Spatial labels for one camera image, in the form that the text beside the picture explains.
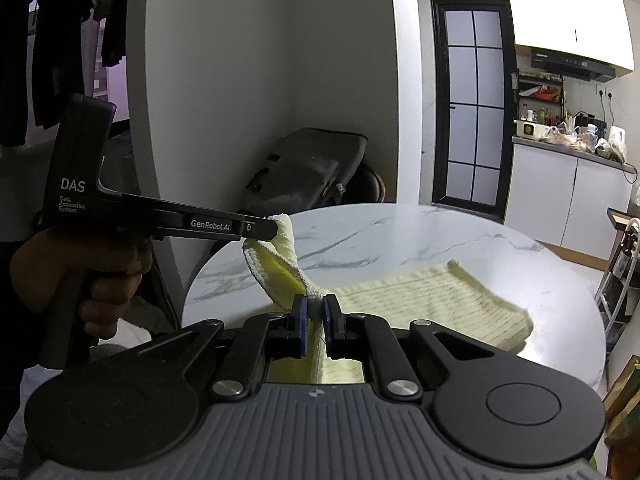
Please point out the brown paper bag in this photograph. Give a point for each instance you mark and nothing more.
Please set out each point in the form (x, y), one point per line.
(622, 409)

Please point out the white kitchen cabinet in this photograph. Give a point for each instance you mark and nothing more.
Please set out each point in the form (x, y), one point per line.
(561, 197)
(596, 29)

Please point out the black framed glass door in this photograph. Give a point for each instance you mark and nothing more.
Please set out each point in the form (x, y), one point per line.
(475, 61)

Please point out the white rolling shelf cart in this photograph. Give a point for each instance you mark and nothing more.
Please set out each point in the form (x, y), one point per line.
(620, 278)

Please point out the black bag on chair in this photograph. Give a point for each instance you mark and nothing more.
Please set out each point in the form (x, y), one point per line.
(313, 168)

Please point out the person's left hand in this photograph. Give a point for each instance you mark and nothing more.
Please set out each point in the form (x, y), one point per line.
(87, 284)

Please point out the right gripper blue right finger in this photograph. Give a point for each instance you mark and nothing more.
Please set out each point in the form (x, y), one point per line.
(333, 325)

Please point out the black spice rack shelf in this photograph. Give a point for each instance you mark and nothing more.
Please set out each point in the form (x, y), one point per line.
(540, 97)

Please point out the white electric kettle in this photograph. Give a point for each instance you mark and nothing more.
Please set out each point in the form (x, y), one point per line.
(617, 142)

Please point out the white small kitchen appliance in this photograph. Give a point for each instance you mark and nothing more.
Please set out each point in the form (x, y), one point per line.
(531, 130)

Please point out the black range hood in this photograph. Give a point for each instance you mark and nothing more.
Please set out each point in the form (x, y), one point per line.
(573, 66)

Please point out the white lower kitchen cabinet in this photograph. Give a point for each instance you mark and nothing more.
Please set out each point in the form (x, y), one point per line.
(561, 197)

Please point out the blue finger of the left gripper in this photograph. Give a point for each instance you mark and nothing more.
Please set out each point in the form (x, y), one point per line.
(256, 228)

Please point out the pale yellow knitted towel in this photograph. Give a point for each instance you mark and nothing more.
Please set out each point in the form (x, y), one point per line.
(445, 294)

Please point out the white upper kitchen cabinet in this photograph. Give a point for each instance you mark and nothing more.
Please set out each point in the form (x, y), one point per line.
(596, 29)

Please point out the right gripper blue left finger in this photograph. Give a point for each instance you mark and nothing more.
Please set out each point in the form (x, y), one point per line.
(300, 317)

